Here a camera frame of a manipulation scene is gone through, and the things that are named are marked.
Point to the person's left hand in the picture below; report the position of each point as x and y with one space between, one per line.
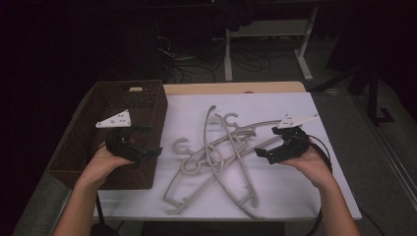
98 164

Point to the grey plastic clothes hanger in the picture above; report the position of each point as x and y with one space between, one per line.
262 124
173 209
205 131

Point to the white metal desk frame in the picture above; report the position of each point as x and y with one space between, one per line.
229 59

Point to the black round base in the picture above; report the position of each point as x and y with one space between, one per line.
104 230

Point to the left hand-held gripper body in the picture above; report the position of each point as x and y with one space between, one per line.
121 147

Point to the person's right hand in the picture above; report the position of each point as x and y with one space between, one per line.
311 167

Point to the white table cover sheet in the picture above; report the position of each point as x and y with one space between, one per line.
282 190

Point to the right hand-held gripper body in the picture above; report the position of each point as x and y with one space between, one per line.
295 144

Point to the brown woven basket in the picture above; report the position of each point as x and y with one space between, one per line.
154 108

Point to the dark hanging cloth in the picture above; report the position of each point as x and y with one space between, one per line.
234 14

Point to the black metal stand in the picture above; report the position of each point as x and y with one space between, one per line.
373 98

